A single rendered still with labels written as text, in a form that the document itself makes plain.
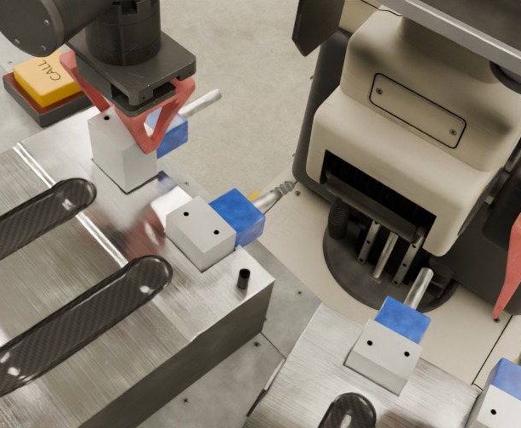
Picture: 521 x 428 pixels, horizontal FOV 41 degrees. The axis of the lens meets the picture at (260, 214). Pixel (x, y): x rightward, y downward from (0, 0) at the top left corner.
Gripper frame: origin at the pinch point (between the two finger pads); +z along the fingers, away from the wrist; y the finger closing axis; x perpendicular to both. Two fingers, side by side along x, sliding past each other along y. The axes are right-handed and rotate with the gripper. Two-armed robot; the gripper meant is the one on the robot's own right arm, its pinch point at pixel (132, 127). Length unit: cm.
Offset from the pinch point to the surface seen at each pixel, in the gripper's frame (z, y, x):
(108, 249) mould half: 4.9, 6.1, -7.6
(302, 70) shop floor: 94, -67, 111
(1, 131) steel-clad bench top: 12.9, -19.7, -3.8
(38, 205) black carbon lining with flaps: 5.0, -1.7, -9.3
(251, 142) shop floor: 94, -55, 76
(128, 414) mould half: 10.1, 16.9, -14.3
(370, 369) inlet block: 7.8, 27.9, 2.0
